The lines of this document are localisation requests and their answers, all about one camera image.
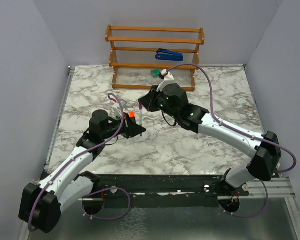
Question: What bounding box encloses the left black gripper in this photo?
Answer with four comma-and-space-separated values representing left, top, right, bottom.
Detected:
102, 112, 146, 140

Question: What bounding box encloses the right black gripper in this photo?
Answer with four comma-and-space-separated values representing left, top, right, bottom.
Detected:
139, 85, 179, 120

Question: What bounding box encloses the thin white green pen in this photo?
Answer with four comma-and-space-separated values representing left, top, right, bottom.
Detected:
139, 110, 143, 137

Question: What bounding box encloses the black orange highlighter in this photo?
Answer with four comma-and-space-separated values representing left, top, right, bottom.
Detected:
130, 116, 136, 123

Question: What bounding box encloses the orange highlighter cap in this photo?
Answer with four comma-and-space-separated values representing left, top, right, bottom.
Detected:
129, 111, 136, 118

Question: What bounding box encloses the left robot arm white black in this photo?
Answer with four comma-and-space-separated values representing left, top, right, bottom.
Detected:
18, 110, 146, 233

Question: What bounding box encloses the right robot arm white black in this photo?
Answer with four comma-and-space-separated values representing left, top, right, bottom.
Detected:
138, 83, 282, 196

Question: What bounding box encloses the green tape dispenser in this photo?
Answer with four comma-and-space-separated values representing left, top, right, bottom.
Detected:
150, 69, 161, 78

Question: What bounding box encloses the blue stapler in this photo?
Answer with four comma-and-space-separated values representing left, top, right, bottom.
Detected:
155, 48, 184, 62

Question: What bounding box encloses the wooden shelf rack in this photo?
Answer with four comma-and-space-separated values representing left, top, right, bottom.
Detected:
105, 24, 206, 92

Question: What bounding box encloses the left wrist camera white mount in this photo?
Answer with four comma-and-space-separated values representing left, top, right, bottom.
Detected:
112, 99, 127, 119

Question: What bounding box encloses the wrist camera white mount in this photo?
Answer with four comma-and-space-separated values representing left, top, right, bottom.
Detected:
112, 99, 127, 119
156, 69, 176, 92

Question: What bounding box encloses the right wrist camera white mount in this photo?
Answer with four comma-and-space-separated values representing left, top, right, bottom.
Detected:
156, 69, 176, 92

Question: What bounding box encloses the black mounting base rail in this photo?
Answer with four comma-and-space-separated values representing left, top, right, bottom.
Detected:
64, 173, 251, 210

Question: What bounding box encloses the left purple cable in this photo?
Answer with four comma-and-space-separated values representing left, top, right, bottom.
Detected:
28, 93, 126, 232

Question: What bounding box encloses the purple cable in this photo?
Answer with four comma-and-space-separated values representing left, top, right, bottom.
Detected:
28, 93, 126, 232
168, 63, 298, 173

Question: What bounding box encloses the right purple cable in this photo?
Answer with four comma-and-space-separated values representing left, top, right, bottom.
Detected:
168, 63, 298, 173

